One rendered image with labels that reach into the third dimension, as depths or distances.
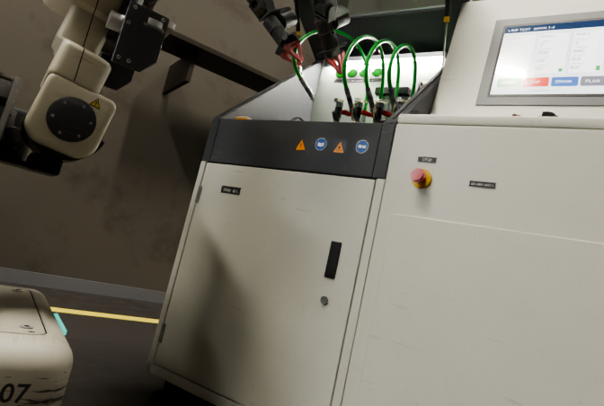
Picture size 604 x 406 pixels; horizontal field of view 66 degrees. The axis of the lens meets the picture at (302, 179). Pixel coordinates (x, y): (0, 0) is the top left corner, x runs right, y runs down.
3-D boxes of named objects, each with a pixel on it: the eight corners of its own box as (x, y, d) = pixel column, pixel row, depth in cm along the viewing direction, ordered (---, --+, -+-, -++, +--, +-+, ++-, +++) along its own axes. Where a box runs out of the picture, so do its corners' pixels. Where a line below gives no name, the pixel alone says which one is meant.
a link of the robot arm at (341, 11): (312, -3, 158) (328, 8, 154) (338, -14, 163) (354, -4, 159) (311, 29, 168) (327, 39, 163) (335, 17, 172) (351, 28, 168)
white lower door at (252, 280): (151, 362, 151) (204, 161, 162) (156, 362, 153) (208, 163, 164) (321, 444, 115) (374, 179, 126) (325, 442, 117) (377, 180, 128)
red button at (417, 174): (404, 183, 118) (408, 163, 119) (410, 187, 121) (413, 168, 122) (425, 185, 115) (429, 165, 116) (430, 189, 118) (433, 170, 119)
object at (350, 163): (208, 161, 162) (220, 118, 164) (217, 164, 165) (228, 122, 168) (371, 177, 127) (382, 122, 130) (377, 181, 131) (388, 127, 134)
